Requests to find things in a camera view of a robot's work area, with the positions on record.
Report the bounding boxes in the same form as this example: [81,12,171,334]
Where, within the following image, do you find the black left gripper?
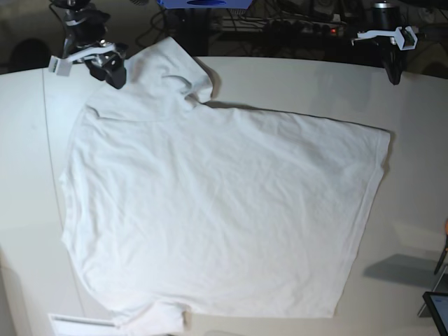
[377,37,407,85]

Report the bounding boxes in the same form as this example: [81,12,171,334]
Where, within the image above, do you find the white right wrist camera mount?
[48,43,117,76]

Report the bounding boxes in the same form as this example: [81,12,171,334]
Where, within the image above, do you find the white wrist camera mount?
[352,26,418,51]
[48,43,117,76]

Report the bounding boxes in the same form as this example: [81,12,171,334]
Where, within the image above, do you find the white T-shirt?
[60,38,390,335]

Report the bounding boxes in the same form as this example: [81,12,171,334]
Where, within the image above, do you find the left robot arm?
[371,1,406,85]

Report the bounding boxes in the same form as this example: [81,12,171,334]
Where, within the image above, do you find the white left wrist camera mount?
[352,26,418,51]

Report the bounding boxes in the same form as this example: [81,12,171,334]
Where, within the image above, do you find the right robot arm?
[48,1,128,90]

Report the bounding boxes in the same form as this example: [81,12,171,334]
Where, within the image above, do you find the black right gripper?
[84,43,128,90]

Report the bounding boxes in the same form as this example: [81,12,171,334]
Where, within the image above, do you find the white paper sheet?
[48,314,120,335]

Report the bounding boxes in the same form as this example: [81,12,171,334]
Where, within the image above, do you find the grey tablet stand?
[418,265,447,318]

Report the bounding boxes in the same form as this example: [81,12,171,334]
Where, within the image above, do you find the black power strip red light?
[218,17,346,37]

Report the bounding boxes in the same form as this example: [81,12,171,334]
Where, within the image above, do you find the blue box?
[157,0,253,9]

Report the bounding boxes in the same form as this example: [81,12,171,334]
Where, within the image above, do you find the dark tablet screen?
[423,292,447,336]

